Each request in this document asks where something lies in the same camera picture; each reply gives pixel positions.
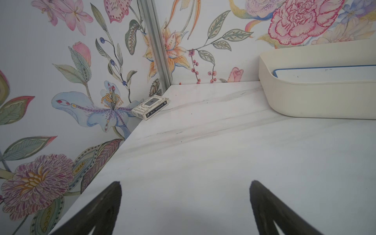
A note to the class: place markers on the small white card box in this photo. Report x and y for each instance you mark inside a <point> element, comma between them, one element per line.
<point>150,107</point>

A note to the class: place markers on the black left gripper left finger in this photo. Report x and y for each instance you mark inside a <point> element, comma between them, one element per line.
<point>98,217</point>

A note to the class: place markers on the blue-framed whiteboard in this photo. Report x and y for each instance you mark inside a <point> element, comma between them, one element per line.
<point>327,74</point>

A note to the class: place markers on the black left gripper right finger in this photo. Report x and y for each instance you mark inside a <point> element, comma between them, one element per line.
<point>270,212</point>

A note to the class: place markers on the cream plastic storage box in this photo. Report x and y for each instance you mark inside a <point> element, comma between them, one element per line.
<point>351,100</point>

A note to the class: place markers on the aluminium corner post left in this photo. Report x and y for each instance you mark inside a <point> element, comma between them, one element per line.
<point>156,42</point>

